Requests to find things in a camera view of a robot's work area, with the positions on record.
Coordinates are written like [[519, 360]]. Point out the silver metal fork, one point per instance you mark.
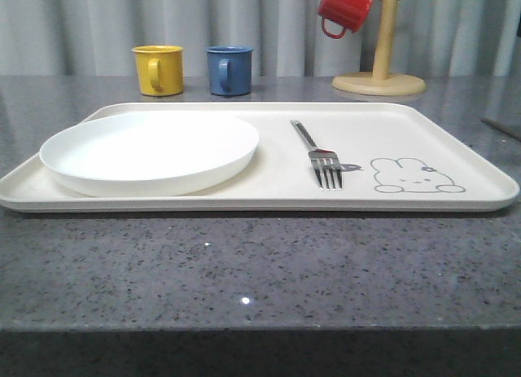
[[325, 163]]

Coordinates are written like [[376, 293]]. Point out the grey pleated curtain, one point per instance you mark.
[[434, 38]]

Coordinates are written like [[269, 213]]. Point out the wooden mug tree stand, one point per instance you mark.
[[380, 81]]

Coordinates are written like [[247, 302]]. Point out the cream rabbit serving tray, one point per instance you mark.
[[404, 162]]

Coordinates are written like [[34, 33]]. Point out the silver metal chopstick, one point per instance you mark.
[[513, 131]]

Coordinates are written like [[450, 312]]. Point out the red enamel mug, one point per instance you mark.
[[349, 14]]

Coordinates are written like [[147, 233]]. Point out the yellow enamel mug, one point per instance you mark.
[[159, 69]]

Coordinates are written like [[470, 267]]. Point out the blue enamel mug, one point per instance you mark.
[[230, 70]]

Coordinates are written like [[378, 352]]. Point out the white round plate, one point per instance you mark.
[[145, 154]]

